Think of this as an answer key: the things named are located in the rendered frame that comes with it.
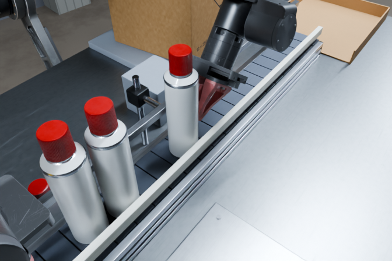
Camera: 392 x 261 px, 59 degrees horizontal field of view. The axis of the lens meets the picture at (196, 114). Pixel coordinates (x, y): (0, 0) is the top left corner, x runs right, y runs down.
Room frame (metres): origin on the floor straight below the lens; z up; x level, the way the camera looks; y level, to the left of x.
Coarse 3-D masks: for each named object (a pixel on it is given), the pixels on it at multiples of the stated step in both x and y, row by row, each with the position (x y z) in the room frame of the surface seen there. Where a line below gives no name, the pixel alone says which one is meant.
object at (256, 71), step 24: (288, 48) 0.73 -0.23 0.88; (240, 72) 0.64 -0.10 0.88; (264, 72) 0.64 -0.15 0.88; (240, 96) 0.55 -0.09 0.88; (216, 120) 0.48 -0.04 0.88; (240, 120) 0.50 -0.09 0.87; (168, 144) 0.42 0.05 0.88; (144, 168) 0.36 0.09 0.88; (168, 168) 0.36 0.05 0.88; (192, 168) 0.37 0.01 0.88; (168, 192) 0.32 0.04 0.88; (144, 216) 0.28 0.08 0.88; (48, 240) 0.24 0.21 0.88; (72, 240) 0.24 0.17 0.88; (120, 240) 0.24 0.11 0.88
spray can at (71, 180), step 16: (48, 128) 0.26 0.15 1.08; (64, 128) 0.26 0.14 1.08; (48, 144) 0.24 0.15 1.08; (64, 144) 0.24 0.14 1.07; (80, 144) 0.27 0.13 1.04; (48, 160) 0.24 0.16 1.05; (64, 160) 0.24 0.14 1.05; (80, 160) 0.25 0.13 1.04; (48, 176) 0.23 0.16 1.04; (64, 176) 0.23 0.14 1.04; (80, 176) 0.24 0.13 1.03; (64, 192) 0.23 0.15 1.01; (80, 192) 0.24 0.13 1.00; (96, 192) 0.25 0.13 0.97; (64, 208) 0.23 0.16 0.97; (80, 208) 0.23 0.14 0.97; (96, 208) 0.24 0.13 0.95; (80, 224) 0.23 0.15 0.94; (96, 224) 0.24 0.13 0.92; (80, 240) 0.23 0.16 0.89
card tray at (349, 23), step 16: (304, 0) 1.10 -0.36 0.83; (320, 0) 1.10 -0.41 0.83; (336, 0) 1.07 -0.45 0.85; (352, 0) 1.04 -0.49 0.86; (304, 16) 0.99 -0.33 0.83; (320, 16) 0.99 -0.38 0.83; (336, 16) 0.99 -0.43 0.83; (352, 16) 0.99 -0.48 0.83; (368, 16) 0.99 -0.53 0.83; (384, 16) 0.94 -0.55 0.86; (304, 32) 0.89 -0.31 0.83; (336, 32) 0.89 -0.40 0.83; (352, 32) 0.89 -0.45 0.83; (368, 32) 0.89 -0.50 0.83; (336, 48) 0.81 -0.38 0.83; (352, 48) 0.81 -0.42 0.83
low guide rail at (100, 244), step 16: (320, 32) 0.77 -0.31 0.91; (304, 48) 0.70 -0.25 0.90; (288, 64) 0.63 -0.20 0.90; (272, 80) 0.58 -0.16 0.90; (256, 96) 0.53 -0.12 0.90; (240, 112) 0.48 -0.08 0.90; (224, 128) 0.44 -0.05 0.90; (208, 144) 0.40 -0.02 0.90; (192, 160) 0.37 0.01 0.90; (176, 176) 0.33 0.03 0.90; (144, 192) 0.29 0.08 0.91; (160, 192) 0.30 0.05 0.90; (128, 208) 0.27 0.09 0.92; (144, 208) 0.28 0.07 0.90; (112, 224) 0.24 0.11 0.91; (128, 224) 0.25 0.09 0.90; (96, 240) 0.22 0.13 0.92; (112, 240) 0.23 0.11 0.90; (80, 256) 0.20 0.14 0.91; (96, 256) 0.21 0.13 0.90
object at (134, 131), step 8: (296, 0) 0.83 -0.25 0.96; (160, 104) 0.43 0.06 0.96; (152, 112) 0.41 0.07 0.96; (160, 112) 0.42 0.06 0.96; (144, 120) 0.40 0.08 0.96; (152, 120) 0.40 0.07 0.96; (136, 128) 0.38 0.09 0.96; (144, 128) 0.39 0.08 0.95; (128, 136) 0.36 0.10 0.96; (48, 192) 0.26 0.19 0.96; (40, 200) 0.25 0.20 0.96; (48, 200) 0.25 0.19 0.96
